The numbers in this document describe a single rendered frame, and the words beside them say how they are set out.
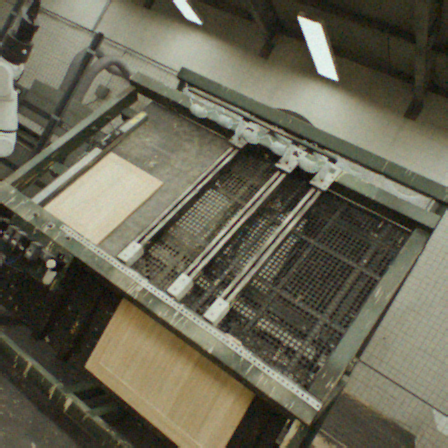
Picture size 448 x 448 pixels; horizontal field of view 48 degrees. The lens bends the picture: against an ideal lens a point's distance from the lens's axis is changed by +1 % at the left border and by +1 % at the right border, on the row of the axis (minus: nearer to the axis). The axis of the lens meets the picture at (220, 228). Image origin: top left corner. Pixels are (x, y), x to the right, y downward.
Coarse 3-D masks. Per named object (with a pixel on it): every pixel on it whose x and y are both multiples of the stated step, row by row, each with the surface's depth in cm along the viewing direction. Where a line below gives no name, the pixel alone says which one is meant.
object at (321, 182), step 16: (320, 176) 277; (336, 176) 285; (320, 192) 284; (304, 208) 277; (288, 224) 275; (272, 240) 266; (256, 256) 260; (272, 256) 265; (240, 272) 254; (256, 272) 257; (240, 288) 249; (224, 304) 244; (208, 320) 241
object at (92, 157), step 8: (144, 120) 334; (128, 128) 325; (136, 128) 331; (120, 136) 322; (112, 144) 319; (96, 152) 313; (104, 152) 317; (80, 160) 310; (88, 160) 310; (96, 160) 314; (72, 168) 306; (80, 168) 306; (64, 176) 302; (72, 176) 303; (56, 184) 299; (64, 184) 301; (48, 192) 295; (56, 192) 299; (40, 200) 292
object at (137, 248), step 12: (240, 132) 297; (240, 144) 303; (228, 156) 304; (216, 168) 299; (204, 180) 294; (192, 192) 287; (204, 192) 295; (180, 204) 282; (168, 216) 278; (156, 228) 273; (144, 240) 268; (156, 240) 277; (132, 252) 264; (144, 252) 271; (132, 264) 267
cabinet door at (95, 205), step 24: (96, 168) 308; (120, 168) 308; (72, 192) 297; (96, 192) 297; (120, 192) 296; (144, 192) 295; (72, 216) 287; (96, 216) 286; (120, 216) 285; (96, 240) 276
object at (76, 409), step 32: (0, 288) 316; (32, 288) 307; (64, 288) 291; (96, 288) 283; (32, 320) 303; (64, 320) 295; (96, 320) 287; (0, 352) 279; (64, 352) 285; (96, 416) 255; (256, 416) 241; (320, 416) 265
